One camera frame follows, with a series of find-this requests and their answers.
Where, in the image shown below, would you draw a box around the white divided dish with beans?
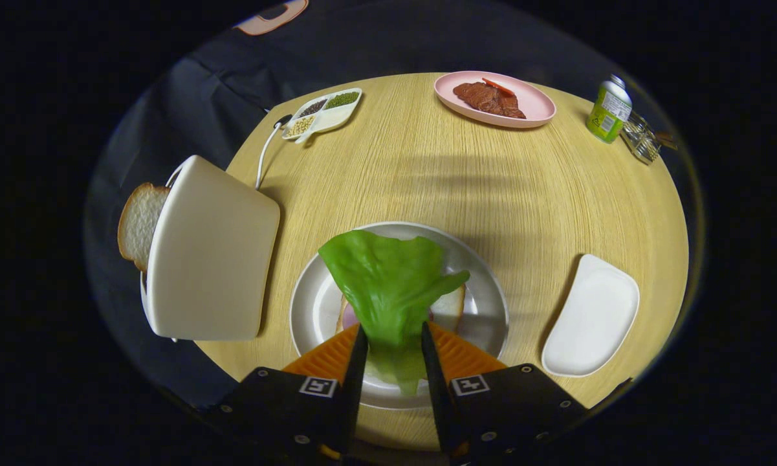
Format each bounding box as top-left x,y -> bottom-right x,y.
281,87 -> 363,144

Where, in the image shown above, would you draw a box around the round white plate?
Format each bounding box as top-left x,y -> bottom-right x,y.
289,221 -> 510,411

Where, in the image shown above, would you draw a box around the green bottle with silver cap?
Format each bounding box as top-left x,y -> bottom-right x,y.
585,74 -> 633,144

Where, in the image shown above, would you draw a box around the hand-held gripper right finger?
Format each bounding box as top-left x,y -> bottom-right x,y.
419,321 -> 591,466

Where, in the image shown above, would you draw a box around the cream toaster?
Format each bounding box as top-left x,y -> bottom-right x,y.
144,154 -> 281,342

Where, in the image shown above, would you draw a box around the white toaster cable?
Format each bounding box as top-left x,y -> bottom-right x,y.
255,115 -> 293,190

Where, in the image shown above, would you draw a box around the white rounded rectangular dish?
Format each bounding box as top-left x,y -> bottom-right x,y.
542,253 -> 640,378

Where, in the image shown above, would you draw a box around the pink plate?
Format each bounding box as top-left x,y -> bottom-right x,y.
433,71 -> 557,129

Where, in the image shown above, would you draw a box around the brown meat slices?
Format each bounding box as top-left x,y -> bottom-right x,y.
453,82 -> 527,120

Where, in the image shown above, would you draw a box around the small wire basket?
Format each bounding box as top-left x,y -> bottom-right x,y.
621,111 -> 679,165

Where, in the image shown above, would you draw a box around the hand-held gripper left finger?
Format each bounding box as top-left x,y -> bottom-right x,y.
197,324 -> 369,466

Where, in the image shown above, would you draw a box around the white bread slice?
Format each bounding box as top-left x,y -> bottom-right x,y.
336,285 -> 466,334
117,183 -> 171,272

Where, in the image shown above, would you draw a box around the green lettuce leaf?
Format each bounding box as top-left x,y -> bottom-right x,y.
318,230 -> 471,396

